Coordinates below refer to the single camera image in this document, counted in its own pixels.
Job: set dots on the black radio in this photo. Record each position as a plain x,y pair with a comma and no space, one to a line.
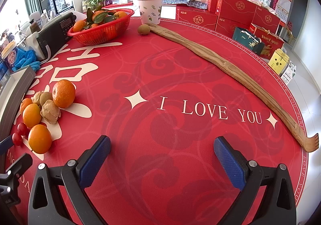
54,35

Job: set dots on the tan walnut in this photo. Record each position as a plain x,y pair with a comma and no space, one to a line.
36,97
50,112

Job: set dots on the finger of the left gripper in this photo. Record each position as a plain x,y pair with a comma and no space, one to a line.
9,179
6,144

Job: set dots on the brown kiwi in pile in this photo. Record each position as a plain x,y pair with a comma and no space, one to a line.
44,97

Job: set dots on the red plastic fruit basket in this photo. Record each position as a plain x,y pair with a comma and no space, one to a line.
101,26

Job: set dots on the brown kiwi near cup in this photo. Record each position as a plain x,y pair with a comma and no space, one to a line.
144,29

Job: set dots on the potted green plant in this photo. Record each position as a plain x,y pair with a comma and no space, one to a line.
94,4

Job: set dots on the cherry tomato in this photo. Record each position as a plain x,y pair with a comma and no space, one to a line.
22,129
17,139

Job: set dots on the blue cloth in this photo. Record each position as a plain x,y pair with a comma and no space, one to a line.
25,58

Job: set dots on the red tablecloth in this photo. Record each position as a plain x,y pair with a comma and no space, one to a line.
162,107

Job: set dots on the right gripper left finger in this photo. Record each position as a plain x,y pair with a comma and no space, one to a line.
46,205

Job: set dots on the purple instant noodle cup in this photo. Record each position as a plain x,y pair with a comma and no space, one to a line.
9,54

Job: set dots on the grey white tray box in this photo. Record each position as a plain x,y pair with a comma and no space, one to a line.
11,97

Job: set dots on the left mandarin with stem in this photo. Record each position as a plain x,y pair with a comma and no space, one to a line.
24,103

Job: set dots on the red gift box stack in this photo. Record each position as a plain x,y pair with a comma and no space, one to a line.
223,16

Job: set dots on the tan walnut right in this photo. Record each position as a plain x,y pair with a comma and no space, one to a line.
50,112

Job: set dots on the far right mandarin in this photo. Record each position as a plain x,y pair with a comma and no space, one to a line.
63,93

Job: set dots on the orange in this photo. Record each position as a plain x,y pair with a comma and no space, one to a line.
31,115
40,139

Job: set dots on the yellow box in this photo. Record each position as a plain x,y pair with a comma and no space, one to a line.
278,61

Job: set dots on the green gift bag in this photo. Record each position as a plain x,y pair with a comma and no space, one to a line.
249,40

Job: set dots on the red gift bag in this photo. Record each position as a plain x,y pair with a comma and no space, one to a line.
270,40

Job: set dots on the long wooden back scratcher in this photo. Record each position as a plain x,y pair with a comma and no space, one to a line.
309,144

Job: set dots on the tan walnut left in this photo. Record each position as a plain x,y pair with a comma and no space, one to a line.
36,97

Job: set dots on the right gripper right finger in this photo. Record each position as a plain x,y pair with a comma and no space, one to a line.
277,205

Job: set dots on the white floral paper cup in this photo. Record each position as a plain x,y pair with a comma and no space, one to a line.
150,11

